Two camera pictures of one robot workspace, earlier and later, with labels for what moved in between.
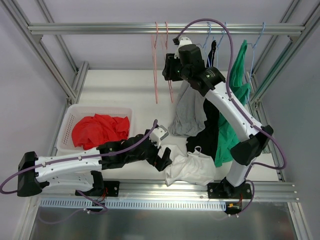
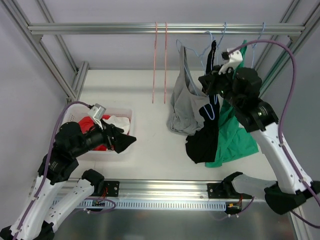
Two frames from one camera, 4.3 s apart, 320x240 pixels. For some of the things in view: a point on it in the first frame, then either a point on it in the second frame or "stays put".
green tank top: (239, 81) stays put
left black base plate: (110, 188) stays put
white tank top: (192, 169) to (121, 123)
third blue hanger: (254, 47) stays put
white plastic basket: (66, 144) stays put
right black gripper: (168, 66) to (213, 81)
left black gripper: (157, 157) to (111, 139)
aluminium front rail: (171, 190) stays put
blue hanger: (205, 43) to (203, 53)
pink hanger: (164, 44) to (165, 91)
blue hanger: (218, 44) stays put
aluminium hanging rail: (166, 28) stays put
